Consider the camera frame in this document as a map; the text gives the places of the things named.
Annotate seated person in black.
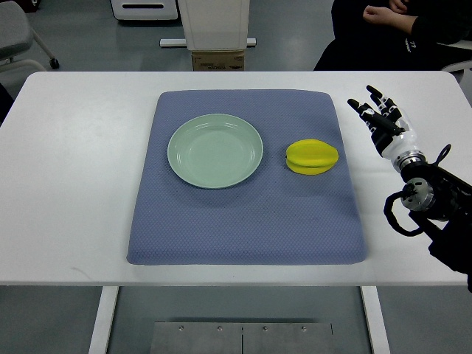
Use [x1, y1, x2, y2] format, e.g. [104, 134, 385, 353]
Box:
[314, 1, 471, 71]

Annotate yellow starfruit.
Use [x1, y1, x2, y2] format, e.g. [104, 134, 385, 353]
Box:
[285, 139, 339, 176]

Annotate white chair armrest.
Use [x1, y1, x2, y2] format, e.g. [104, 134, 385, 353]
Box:
[442, 40, 472, 83]

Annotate light green plate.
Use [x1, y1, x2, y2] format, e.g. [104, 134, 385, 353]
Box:
[167, 114, 264, 189]

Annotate metal base plate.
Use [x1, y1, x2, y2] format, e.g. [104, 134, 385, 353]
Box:
[150, 322, 336, 353]

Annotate white pedestal stand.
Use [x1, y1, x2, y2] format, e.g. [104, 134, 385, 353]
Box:
[159, 0, 257, 52]

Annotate white appliance with slot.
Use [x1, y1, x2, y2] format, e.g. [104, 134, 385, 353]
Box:
[110, 0, 178, 21]

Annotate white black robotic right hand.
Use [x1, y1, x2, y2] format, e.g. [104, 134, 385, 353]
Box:
[347, 85, 422, 169]

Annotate white table frame legs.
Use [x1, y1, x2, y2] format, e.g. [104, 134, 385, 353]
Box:
[88, 286, 391, 353]

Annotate blue textured mat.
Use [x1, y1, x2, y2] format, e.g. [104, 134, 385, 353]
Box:
[127, 89, 367, 266]

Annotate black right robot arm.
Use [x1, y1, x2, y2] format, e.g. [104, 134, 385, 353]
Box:
[383, 145, 471, 290]

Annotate brown cardboard box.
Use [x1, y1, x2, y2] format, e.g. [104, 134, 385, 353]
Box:
[192, 50, 245, 72]

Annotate grey office chair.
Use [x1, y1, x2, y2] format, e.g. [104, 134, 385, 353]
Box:
[1, 1, 60, 72]

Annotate person's bare hand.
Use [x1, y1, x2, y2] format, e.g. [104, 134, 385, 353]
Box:
[363, 1, 417, 32]

